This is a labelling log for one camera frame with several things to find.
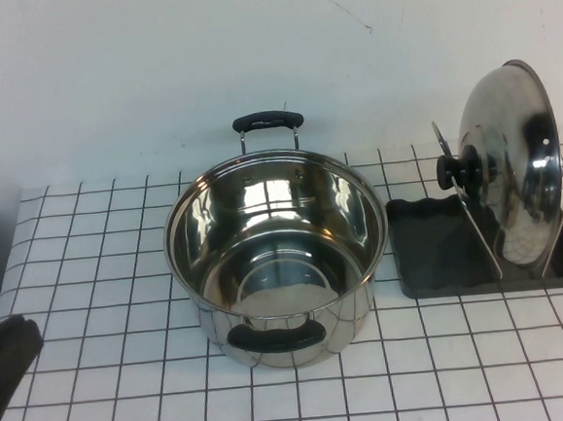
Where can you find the stainless steel lid black knob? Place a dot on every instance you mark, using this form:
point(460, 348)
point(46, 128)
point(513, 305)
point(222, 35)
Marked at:
point(511, 153)

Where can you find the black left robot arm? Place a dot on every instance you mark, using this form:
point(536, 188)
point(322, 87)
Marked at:
point(6, 368)

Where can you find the dark grey rack drip tray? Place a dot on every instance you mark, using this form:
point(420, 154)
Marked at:
point(431, 252)

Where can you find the white black grid tablecloth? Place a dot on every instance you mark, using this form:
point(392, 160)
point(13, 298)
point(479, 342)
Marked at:
point(132, 417)

